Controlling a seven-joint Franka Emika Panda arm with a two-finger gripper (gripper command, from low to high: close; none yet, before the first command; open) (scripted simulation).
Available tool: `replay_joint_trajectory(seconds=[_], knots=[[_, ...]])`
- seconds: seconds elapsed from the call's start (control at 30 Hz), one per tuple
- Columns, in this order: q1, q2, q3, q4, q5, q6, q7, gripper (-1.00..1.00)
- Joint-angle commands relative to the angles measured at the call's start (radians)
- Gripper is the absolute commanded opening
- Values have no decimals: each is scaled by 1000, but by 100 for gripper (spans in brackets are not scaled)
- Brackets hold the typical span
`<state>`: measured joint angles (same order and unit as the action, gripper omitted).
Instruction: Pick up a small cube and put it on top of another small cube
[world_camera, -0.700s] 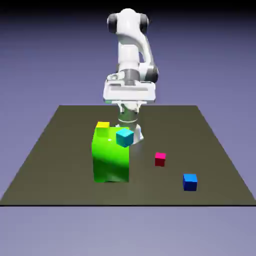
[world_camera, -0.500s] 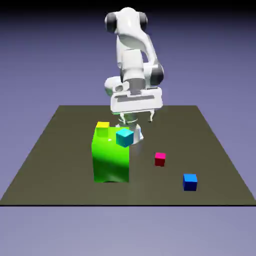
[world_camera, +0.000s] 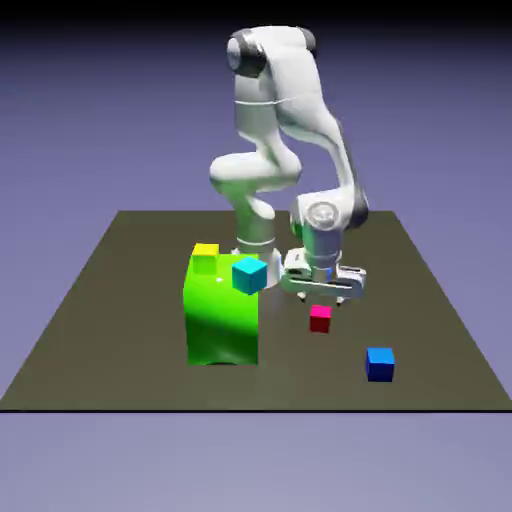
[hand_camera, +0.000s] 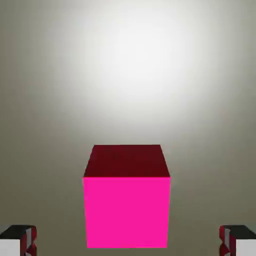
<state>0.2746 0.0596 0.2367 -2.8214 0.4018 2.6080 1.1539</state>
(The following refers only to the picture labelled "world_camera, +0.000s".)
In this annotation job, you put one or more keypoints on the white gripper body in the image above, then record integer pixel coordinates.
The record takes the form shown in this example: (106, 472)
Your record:
(320, 284)

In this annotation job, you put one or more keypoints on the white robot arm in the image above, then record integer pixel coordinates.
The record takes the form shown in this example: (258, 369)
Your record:
(294, 116)

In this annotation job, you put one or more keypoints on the small red cube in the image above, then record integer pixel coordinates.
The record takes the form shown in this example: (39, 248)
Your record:
(320, 318)

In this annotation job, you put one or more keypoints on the small cyan cube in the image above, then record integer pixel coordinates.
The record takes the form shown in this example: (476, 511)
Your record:
(248, 276)

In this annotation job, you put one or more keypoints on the small blue cube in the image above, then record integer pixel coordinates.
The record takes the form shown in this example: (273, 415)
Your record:
(380, 364)

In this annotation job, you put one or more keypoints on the small yellow cube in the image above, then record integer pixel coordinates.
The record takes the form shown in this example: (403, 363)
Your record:
(205, 256)

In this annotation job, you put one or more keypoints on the large green box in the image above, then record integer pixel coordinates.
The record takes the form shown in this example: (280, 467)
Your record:
(222, 320)

